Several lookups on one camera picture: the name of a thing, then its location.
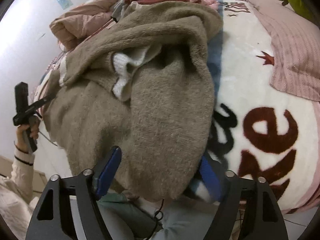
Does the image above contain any olive brown fuzzy sweater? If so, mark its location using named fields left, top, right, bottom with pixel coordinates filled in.
left=43, top=1, right=222, bottom=202

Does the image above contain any cream knit sleeve forearm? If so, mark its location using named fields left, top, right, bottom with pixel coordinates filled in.
left=0, top=149, right=39, bottom=239

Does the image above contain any person's left hand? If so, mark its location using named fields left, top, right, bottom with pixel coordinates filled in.
left=15, top=119, right=39, bottom=153

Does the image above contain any white printed plush blanket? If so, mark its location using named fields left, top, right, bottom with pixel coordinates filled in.
left=30, top=0, right=320, bottom=214

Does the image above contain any pink brown duvet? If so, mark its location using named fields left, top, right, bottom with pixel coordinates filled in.
left=49, top=0, right=120, bottom=51

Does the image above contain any pink ribbed bedspread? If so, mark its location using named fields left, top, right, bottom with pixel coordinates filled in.
left=247, top=0, right=319, bottom=101

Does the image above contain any pink knit garment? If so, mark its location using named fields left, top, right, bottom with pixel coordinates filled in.
left=187, top=0, right=220, bottom=10

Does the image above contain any green plush toy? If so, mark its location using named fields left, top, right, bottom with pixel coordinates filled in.
left=278, top=0, right=316, bottom=23

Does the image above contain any blue wall poster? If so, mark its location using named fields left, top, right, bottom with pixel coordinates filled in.
left=56, top=0, right=73, bottom=10

